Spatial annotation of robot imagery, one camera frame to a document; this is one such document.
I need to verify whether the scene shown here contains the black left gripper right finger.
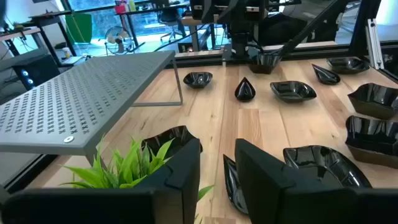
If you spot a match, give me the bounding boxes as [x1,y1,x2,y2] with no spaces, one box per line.
[234,138,398,224]

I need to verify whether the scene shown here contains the black square bowl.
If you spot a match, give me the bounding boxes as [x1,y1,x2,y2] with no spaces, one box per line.
[269,80,318,104]

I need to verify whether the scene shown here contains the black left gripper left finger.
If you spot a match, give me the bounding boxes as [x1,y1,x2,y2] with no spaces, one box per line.
[0,138,202,224]

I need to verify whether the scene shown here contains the black standing desk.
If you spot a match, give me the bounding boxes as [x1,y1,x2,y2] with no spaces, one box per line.
[114,1,200,50]
[0,11,77,66]

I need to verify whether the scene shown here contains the black leaf-shaped plate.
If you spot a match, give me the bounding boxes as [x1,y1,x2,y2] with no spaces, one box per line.
[282,145,373,189]

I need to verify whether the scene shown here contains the black computer tower blue lights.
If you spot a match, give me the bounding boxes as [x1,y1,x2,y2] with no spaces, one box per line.
[12,54,62,91]

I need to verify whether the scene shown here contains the round floor fan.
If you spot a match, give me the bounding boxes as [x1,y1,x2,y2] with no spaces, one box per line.
[104,26,134,56]

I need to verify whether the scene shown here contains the black office chair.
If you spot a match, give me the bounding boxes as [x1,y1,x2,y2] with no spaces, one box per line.
[157,6,187,43]

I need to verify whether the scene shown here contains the green plant in white pot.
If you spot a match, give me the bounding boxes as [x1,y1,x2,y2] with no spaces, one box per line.
[60,136,215,224]

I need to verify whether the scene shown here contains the black teardrop plate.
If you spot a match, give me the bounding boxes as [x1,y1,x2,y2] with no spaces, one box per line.
[312,63,341,86]
[222,154,249,215]
[234,77,256,103]

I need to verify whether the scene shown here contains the grey perforated metal shelf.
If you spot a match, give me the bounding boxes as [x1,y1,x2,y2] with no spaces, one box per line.
[0,50,184,166]

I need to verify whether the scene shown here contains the black square wavy plate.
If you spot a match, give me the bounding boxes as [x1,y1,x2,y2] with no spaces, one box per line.
[347,82,398,121]
[182,71,214,89]
[141,125,203,159]
[345,115,398,170]
[326,56,371,75]
[248,52,282,75]

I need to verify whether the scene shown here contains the green board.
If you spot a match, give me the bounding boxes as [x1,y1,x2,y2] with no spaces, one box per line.
[64,12,93,44]

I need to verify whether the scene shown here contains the silver aluminium extrusion post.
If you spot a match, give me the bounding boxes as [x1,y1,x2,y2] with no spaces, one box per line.
[365,18,385,70]

